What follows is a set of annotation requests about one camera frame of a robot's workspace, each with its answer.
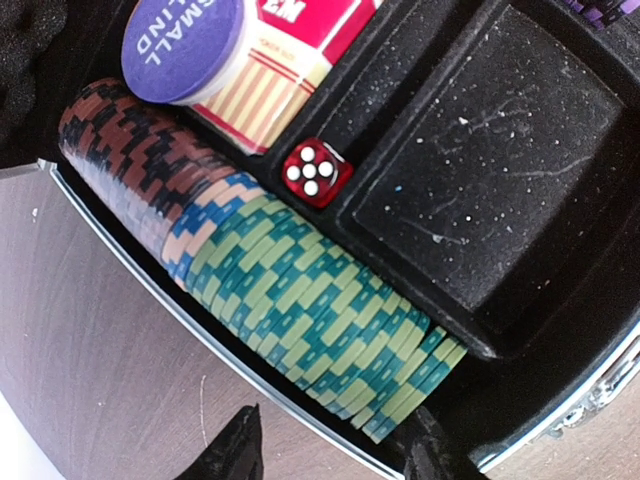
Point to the red die in case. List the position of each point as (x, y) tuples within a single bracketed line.
[(315, 172)]

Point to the right poker chip row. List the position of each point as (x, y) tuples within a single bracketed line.
[(602, 13)]

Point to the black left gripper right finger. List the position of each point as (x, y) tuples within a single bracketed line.
[(431, 455)]

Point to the purple small blind button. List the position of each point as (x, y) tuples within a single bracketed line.
[(183, 52)]

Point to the poker chip row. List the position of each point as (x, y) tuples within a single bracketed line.
[(314, 313), (602, 13)]

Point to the aluminium poker chip case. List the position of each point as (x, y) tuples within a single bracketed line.
[(496, 146)]

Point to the red playing card box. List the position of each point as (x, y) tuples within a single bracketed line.
[(297, 45)]

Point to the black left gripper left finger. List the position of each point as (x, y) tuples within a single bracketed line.
[(235, 453)]

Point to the left poker chip row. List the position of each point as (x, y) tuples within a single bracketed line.
[(314, 313)]

